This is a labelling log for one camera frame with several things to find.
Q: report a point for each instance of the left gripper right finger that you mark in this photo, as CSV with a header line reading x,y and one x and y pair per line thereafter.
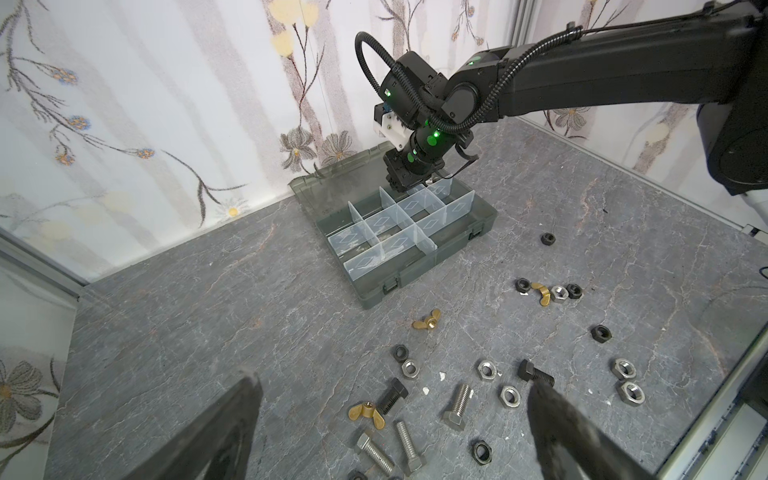
x,y
570,446

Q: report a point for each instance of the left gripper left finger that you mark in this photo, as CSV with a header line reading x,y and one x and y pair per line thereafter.
x,y
215,445

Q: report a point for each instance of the green compartment organizer box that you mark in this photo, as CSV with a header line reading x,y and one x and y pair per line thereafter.
x,y
384,239

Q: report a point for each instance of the silver bolt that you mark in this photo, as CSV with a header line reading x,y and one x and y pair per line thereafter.
x,y
454,416

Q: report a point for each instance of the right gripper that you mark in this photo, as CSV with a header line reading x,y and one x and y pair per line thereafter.
x,y
421,156

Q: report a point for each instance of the silver nut pair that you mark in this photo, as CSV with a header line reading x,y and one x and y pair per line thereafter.
x,y
628,390

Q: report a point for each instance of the brass wing nut top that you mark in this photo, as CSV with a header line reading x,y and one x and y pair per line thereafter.
x,y
428,322

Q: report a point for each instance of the brass wing nut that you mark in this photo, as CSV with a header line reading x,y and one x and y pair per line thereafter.
x,y
428,322
369,411

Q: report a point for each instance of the black nut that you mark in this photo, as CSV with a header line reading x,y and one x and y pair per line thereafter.
x,y
548,239
481,452

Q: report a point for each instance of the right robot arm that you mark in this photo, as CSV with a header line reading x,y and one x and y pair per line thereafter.
x,y
715,58

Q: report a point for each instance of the black bolt center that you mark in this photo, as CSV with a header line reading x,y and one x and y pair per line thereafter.
x,y
527,371

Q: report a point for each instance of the black nut lower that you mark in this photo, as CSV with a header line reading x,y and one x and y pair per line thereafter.
x,y
481,452

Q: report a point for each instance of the black bolt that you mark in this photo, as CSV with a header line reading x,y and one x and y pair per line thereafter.
x,y
395,392
527,371

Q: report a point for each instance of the brass wing nut left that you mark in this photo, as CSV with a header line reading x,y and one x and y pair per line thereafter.
x,y
369,411

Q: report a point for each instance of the black nut far right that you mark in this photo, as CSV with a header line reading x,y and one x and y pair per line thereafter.
x,y
548,239

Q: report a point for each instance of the black bolt left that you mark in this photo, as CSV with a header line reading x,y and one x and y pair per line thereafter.
x,y
395,392

